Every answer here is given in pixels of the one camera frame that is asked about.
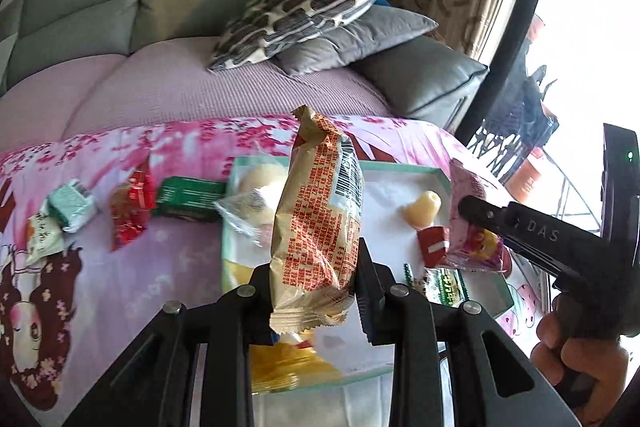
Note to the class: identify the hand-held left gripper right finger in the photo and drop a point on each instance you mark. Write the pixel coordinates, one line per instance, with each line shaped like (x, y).
(366, 307)

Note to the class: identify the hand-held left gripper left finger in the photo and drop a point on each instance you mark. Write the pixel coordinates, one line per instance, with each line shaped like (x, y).
(260, 307)

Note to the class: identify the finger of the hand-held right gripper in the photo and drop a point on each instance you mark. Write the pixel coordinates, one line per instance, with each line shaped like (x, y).
(500, 212)
(530, 254)

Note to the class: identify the pink snack packet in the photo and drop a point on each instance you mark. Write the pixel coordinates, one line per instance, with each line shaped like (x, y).
(475, 249)

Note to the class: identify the yellow bread packet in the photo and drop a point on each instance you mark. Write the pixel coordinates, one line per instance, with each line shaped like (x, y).
(285, 369)

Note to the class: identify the green and white snack packet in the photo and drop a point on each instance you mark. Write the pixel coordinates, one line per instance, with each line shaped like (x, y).
(447, 291)

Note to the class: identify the beige orange-print snack packet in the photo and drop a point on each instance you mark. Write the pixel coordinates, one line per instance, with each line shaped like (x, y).
(315, 217)

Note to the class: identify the white tray with teal rim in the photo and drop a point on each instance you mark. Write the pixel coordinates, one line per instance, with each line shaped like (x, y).
(390, 192)

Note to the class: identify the person's right hand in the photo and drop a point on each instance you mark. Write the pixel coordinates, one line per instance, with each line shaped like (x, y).
(590, 359)

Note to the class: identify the orange pot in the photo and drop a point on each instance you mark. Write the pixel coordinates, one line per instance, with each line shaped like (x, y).
(530, 179)

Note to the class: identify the black metal balcony railing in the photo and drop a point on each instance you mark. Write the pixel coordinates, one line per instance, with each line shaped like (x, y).
(500, 143)

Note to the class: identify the small red snack packet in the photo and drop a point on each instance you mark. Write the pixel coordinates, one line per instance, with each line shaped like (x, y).
(432, 247)

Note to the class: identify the pale yellow jelly cup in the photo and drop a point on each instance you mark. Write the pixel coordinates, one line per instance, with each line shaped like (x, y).
(420, 209)

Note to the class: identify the clear wrapped white bun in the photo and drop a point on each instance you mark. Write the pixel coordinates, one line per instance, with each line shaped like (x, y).
(255, 179)

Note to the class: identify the dark green snack packet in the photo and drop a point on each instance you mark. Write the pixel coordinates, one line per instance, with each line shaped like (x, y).
(190, 199)

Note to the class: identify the pink cartoon printed blanket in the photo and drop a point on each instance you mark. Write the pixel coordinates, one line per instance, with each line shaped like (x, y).
(100, 287)

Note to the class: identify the large red snack packet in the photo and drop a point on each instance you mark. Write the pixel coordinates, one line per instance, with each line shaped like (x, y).
(132, 207)

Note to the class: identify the mint green snack packet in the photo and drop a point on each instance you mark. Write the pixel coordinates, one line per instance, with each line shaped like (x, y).
(72, 207)

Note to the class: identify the grey pillow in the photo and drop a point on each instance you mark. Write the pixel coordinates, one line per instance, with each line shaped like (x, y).
(360, 37)

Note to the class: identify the beige small snack packet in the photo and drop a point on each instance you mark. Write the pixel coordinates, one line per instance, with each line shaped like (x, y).
(42, 237)

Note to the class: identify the pink sofa cover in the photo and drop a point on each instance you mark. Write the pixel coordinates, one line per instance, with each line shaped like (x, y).
(175, 92)

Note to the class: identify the black and white patterned pillow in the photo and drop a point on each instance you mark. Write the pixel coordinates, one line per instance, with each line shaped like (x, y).
(300, 12)

